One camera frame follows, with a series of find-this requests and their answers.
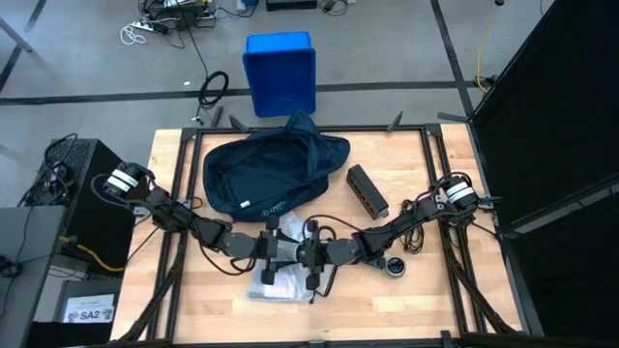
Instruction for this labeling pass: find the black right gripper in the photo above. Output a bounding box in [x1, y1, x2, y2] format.
[294, 219, 335, 291]

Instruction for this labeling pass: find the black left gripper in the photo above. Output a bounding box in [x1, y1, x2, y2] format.
[255, 215, 293, 286]

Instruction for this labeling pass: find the clear mesh zipper pouch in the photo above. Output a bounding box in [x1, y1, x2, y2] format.
[247, 210, 339, 304]

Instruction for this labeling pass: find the navy blue backpack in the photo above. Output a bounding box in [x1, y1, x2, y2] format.
[202, 109, 352, 223]

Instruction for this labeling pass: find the black network switch box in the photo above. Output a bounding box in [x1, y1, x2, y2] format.
[345, 163, 391, 221]

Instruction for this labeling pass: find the round black silver disc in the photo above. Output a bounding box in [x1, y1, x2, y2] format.
[384, 255, 407, 279]

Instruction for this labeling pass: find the blue plastic bin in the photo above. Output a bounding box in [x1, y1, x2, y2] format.
[241, 31, 318, 119]

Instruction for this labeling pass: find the black computer tower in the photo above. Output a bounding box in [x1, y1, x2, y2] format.
[28, 138, 136, 272]

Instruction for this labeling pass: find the white paper sign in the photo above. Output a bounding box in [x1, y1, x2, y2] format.
[62, 293, 116, 324]

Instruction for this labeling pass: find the flat black device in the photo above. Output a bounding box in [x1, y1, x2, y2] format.
[265, 0, 319, 12]

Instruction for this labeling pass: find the grey desk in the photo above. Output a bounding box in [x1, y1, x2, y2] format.
[0, 205, 67, 348]

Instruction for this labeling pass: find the black curtain partition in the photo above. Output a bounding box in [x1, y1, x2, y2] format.
[471, 0, 619, 348]

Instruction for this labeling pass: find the black cable bundle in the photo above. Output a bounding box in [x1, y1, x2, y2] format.
[398, 197, 427, 256]

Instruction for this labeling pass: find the coiled black cable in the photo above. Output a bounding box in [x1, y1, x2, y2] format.
[194, 71, 231, 123]

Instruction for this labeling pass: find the yellow cable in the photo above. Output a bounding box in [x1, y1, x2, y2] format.
[57, 235, 126, 274]
[476, 3, 500, 94]

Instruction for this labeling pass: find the black cable tangle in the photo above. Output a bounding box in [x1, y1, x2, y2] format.
[18, 132, 81, 209]

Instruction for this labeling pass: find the power strip with cables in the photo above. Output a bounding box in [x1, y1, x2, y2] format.
[137, 0, 219, 36]

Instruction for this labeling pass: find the white cable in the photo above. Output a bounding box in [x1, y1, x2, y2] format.
[119, 21, 149, 47]

